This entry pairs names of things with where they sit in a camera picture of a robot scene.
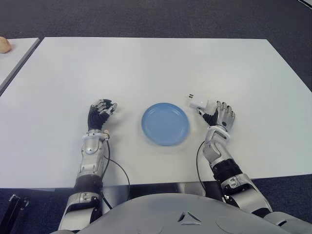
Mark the robot left hand black silver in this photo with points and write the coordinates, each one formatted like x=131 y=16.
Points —
x=97 y=118

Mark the robot right hand black silver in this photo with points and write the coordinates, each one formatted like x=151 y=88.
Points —
x=223 y=117

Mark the white cube charger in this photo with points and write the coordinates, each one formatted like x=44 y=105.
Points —
x=198 y=102

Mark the robot left arm silver black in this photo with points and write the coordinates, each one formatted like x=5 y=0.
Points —
x=89 y=148

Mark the robot right arm silver black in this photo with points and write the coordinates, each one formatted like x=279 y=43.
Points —
x=214 y=151

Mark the blue round plate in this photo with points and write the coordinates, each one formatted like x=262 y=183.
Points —
x=165 y=124

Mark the grey cylindrical table leg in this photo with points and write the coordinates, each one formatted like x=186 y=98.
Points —
x=191 y=188

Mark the grey robot torso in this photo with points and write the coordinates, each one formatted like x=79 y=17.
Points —
x=170 y=214

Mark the beige round bread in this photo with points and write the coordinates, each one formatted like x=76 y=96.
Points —
x=4 y=45

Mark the black metal stand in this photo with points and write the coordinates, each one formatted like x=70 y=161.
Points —
x=14 y=209

